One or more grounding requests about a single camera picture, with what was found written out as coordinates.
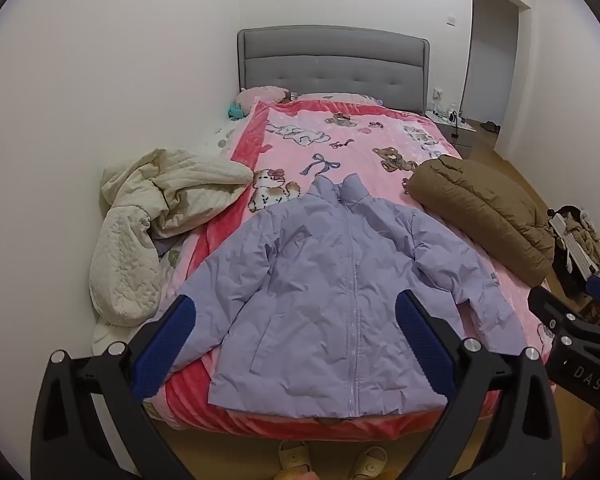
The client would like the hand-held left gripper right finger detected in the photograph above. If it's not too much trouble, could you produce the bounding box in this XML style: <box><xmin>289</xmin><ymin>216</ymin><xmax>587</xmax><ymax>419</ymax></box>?
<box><xmin>395</xmin><ymin>290</ymin><xmax>566</xmax><ymax>480</ymax></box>

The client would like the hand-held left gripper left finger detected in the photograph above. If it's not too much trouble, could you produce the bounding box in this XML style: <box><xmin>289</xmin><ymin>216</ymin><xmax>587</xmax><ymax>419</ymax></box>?
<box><xmin>30</xmin><ymin>294</ymin><xmax>198</xmax><ymax>480</ymax></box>

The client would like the lavender puffer jacket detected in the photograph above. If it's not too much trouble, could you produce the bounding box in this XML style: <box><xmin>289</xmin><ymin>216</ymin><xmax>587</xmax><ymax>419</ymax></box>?
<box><xmin>152</xmin><ymin>174</ymin><xmax>526</xmax><ymax>418</ymax></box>

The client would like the cream quilted coat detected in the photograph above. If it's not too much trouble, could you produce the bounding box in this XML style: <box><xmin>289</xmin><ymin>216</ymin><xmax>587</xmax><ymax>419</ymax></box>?
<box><xmin>90</xmin><ymin>148</ymin><xmax>255</xmax><ymax>328</ymax></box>

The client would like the brown puffer jacket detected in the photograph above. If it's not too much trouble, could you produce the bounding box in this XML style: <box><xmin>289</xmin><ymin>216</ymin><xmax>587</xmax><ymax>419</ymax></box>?
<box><xmin>407</xmin><ymin>154</ymin><xmax>556</xmax><ymax>288</ymax></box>

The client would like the pale yellow slipper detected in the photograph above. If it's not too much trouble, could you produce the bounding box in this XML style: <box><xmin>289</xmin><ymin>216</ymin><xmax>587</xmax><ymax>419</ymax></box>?
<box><xmin>278</xmin><ymin>440</ymin><xmax>312</xmax><ymax>473</ymax></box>
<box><xmin>347</xmin><ymin>446</ymin><xmax>388</xmax><ymax>480</ymax></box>

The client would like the white nightstand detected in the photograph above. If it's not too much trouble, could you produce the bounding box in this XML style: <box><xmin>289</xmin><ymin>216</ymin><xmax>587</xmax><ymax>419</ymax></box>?
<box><xmin>426</xmin><ymin>109</ymin><xmax>478</xmax><ymax>150</ymax></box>

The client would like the white dotted bed sheet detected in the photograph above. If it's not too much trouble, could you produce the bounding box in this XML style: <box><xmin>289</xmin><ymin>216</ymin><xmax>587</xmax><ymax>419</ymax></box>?
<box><xmin>92</xmin><ymin>119</ymin><xmax>248</xmax><ymax>361</ymax></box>

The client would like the pink printed blanket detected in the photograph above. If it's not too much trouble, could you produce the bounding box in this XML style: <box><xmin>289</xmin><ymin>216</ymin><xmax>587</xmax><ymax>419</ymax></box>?
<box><xmin>145</xmin><ymin>92</ymin><xmax>556</xmax><ymax>441</ymax></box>

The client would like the patterned pillow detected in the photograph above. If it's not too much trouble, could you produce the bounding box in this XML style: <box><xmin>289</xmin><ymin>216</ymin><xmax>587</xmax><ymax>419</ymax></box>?
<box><xmin>290</xmin><ymin>92</ymin><xmax>383</xmax><ymax>106</ymax></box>

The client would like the pink pillow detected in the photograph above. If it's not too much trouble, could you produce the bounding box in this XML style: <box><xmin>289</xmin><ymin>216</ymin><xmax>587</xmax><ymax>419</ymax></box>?
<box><xmin>236</xmin><ymin>85</ymin><xmax>291</xmax><ymax>108</ymax></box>

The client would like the grey upholstered headboard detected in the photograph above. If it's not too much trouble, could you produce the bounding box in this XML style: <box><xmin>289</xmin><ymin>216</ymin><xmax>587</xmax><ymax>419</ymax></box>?
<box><xmin>237</xmin><ymin>27</ymin><xmax>431</xmax><ymax>116</ymax></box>

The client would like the white door frame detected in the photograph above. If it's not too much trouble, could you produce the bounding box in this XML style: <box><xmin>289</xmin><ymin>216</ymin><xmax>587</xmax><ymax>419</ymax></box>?
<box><xmin>462</xmin><ymin>0</ymin><xmax>533</xmax><ymax>151</ymax></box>

